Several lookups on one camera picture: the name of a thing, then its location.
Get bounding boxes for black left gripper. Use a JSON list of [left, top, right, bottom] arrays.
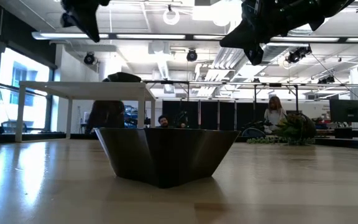
[[61, 0, 111, 43]]

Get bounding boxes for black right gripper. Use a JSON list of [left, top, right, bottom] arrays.
[[219, 0, 295, 49]]

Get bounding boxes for leaf-shaped black plate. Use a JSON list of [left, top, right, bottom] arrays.
[[103, 76, 142, 83]]

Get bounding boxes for wavy square black plate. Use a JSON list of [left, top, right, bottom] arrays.
[[108, 72, 142, 81], [94, 127, 241, 189]]

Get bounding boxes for long ceiling light fixture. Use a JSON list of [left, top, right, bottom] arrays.
[[31, 30, 358, 44]]

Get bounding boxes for white perforated metal shelf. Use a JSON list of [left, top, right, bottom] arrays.
[[13, 80, 157, 143]]

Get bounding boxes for person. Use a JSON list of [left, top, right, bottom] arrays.
[[263, 95, 287, 135], [85, 100, 126, 135], [157, 114, 171, 129]]

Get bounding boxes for black partition panels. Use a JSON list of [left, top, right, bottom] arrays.
[[162, 100, 272, 130]]

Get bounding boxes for green potted succulent plant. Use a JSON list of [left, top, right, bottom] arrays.
[[247, 112, 318, 146]]

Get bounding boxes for black monitor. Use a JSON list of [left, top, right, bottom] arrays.
[[328, 98, 358, 124]]

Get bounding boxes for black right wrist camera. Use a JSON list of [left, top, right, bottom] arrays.
[[243, 43, 265, 67]]

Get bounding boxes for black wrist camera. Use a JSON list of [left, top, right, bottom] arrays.
[[60, 12, 74, 28], [243, 43, 265, 67]]

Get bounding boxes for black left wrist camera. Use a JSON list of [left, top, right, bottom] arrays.
[[60, 12, 74, 28]]

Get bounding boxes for white ring lamp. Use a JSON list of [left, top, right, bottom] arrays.
[[162, 7, 181, 26]]

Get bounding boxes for black metal overhead frame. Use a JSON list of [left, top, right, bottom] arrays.
[[144, 79, 358, 110]]

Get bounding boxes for black aluminium table frame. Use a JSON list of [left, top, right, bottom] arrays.
[[0, 131, 358, 152]]

